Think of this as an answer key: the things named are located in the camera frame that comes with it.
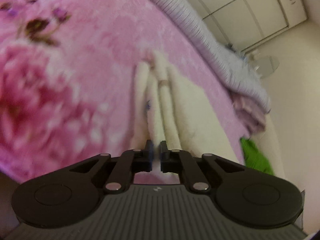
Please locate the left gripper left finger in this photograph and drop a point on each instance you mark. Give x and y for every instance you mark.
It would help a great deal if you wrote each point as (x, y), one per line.
(128, 164)

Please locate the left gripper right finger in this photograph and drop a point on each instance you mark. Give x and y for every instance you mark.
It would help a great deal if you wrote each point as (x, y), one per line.
(184, 164)

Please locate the cream knitted sweater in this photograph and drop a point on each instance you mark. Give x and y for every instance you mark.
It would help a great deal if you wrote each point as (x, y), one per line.
(169, 107)

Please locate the green knitted sweater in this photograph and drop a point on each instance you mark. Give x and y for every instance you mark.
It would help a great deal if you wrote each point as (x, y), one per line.
(253, 158)

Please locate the mauve pillow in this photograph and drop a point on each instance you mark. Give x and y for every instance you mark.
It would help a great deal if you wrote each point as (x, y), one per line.
(249, 113)

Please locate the cream padded headboard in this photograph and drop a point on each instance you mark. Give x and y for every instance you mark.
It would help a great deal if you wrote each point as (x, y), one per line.
(268, 143)

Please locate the pink rose bed blanket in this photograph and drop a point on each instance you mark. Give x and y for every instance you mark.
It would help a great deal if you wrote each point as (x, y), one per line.
(67, 69)

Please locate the oval vanity mirror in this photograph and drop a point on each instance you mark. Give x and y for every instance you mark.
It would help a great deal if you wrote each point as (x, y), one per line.
(266, 66)

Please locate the cream wardrobe doors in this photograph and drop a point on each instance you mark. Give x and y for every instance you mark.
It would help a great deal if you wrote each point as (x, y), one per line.
(247, 23)

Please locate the grey striped duvet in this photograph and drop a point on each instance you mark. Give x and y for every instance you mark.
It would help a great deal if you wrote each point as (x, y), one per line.
(233, 72)

